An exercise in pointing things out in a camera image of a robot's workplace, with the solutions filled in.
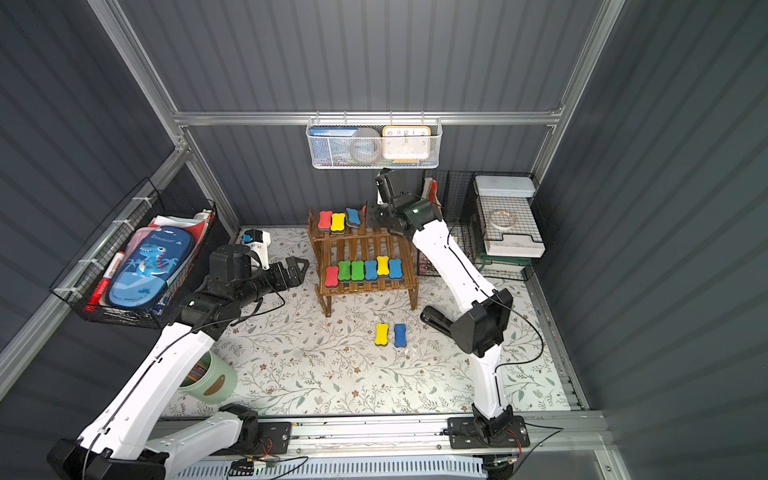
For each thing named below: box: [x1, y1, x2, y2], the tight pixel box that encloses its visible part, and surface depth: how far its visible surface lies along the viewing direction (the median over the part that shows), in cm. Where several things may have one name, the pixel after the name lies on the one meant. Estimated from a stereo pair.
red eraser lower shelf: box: [324, 266, 339, 287], surface depth 87 cm
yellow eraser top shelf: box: [330, 211, 346, 235], surface depth 84 cm
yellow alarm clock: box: [382, 125, 431, 164], surface depth 90 cm
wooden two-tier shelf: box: [307, 208, 419, 317], surface depth 88 cm
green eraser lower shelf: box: [338, 260, 351, 281], surface depth 89 cm
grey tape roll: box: [350, 127, 381, 164], surface depth 90 cm
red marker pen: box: [84, 251, 125, 312], surface depth 66 cm
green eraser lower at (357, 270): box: [351, 260, 365, 281], surface depth 89 cm
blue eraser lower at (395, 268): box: [389, 259, 402, 279], surface depth 89 cm
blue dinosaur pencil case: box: [108, 226, 194, 309], surface depth 66 cm
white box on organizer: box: [474, 176, 537, 197], surface depth 105 cm
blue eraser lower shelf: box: [365, 260, 378, 280], surface depth 88 cm
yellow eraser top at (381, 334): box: [374, 323, 389, 346], surface depth 91 cm
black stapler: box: [420, 305, 453, 338], surface depth 93 cm
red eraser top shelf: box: [318, 210, 333, 232], surface depth 84 cm
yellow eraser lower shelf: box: [376, 255, 390, 276], surface depth 90 cm
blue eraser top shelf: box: [345, 207, 361, 228], surface depth 85 cm
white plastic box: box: [484, 234, 545, 258], surface depth 93 cm
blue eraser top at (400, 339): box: [394, 323, 407, 348], surface depth 93 cm
